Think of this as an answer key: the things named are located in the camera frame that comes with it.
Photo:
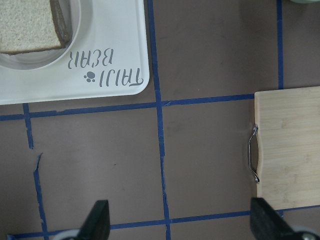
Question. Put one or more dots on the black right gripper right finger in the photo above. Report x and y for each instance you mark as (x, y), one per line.
(267, 224)

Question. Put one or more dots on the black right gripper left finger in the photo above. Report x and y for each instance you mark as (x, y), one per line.
(97, 224)

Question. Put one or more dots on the white bread slice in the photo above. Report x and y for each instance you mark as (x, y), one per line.
(26, 26)

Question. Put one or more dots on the cream round plate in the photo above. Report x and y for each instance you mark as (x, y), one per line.
(75, 13)

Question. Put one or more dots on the wooden cutting board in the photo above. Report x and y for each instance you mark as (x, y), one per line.
(287, 129)

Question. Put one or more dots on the cream bear serving tray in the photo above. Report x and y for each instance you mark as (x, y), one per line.
(110, 59)

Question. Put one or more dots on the green bowl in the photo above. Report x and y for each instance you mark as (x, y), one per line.
(305, 1)

